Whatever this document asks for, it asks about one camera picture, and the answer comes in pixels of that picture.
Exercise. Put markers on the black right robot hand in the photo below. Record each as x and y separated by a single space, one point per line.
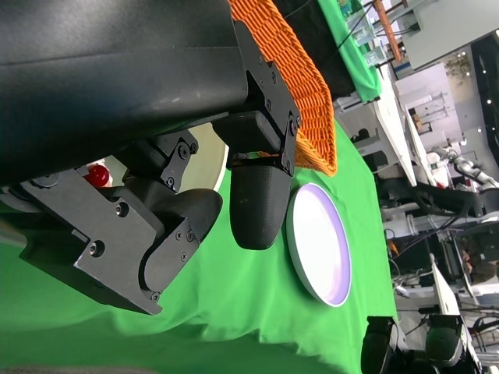
376 350

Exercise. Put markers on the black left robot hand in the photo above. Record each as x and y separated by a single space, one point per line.
117 78

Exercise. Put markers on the pale grey bowl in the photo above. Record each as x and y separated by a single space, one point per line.
202 163

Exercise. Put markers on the grey background robot arm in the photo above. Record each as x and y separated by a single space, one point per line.
468 167

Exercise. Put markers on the chocolate cake slice with cherry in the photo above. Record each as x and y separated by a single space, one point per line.
97 176

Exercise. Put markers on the white lavender plate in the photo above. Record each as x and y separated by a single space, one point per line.
319 245

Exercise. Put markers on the orange wicker basket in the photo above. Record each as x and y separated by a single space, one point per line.
296 78

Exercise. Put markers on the green tablecloth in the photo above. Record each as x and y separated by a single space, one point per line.
234 292

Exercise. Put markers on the black backdrop cloth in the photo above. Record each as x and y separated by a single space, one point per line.
312 39

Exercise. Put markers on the white workbench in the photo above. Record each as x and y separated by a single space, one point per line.
393 117

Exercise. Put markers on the green cloth on background table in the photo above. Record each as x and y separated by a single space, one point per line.
351 58

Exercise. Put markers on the brown wooden beam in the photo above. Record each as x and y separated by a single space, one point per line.
388 27

